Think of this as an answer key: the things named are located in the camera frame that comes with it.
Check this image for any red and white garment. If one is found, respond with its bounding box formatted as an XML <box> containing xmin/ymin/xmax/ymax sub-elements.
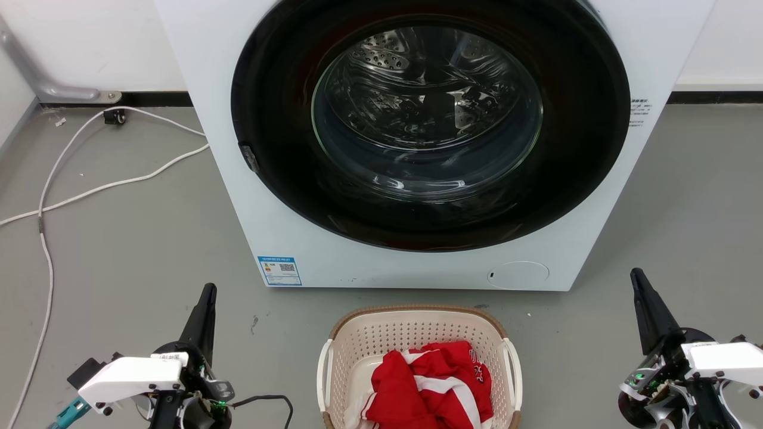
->
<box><xmin>346</xmin><ymin>341</ymin><xmax>495</xmax><ymax>429</ymax></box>

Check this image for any beige plastic laundry basket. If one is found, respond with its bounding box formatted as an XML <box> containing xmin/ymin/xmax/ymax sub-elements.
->
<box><xmin>317</xmin><ymin>305</ymin><xmax>523</xmax><ymax>429</ymax></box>

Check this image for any blue energy label sticker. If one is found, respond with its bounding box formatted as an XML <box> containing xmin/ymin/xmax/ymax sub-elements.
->
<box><xmin>258</xmin><ymin>256</ymin><xmax>303</xmax><ymax>287</ymax></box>

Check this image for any small printed text label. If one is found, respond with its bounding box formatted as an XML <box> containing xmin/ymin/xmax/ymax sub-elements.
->
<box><xmin>628</xmin><ymin>98</ymin><xmax>654</xmax><ymax>129</ymax></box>

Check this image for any round white filter cover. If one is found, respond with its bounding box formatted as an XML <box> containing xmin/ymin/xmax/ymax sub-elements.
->
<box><xmin>486</xmin><ymin>261</ymin><xmax>550</xmax><ymax>291</ymax></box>

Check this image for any grey wall pipe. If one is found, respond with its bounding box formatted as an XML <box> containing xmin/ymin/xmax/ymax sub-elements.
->
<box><xmin>0</xmin><ymin>15</ymin><xmax>123</xmax><ymax>104</ymax></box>

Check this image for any thin white cable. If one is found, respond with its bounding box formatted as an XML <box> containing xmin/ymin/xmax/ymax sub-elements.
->
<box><xmin>5</xmin><ymin>105</ymin><xmax>207</xmax><ymax>429</ymax></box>

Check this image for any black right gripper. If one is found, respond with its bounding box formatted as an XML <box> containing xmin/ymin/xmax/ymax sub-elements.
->
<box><xmin>618</xmin><ymin>268</ymin><xmax>747</xmax><ymax>429</ymax></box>

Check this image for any steel washer drum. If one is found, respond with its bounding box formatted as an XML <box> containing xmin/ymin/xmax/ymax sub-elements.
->
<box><xmin>312</xmin><ymin>26</ymin><xmax>544</xmax><ymax>201</ymax></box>

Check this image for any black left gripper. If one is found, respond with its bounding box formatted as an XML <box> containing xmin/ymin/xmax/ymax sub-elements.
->
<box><xmin>150</xmin><ymin>284</ymin><xmax>234</xmax><ymax>429</ymax></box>

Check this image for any black round glass washer door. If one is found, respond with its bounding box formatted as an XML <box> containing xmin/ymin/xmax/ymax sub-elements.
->
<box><xmin>231</xmin><ymin>0</ymin><xmax>631</xmax><ymax>253</ymax></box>

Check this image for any thick white power cable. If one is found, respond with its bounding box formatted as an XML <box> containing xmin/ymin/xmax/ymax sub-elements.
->
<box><xmin>0</xmin><ymin>143</ymin><xmax>210</xmax><ymax>228</ymax></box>

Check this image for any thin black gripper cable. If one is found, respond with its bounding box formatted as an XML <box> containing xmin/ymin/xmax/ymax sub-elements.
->
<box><xmin>229</xmin><ymin>394</ymin><xmax>294</xmax><ymax>429</ymax></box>

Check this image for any white front-load washing machine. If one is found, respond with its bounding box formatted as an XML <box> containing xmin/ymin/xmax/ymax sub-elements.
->
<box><xmin>154</xmin><ymin>0</ymin><xmax>716</xmax><ymax>293</ymax></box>

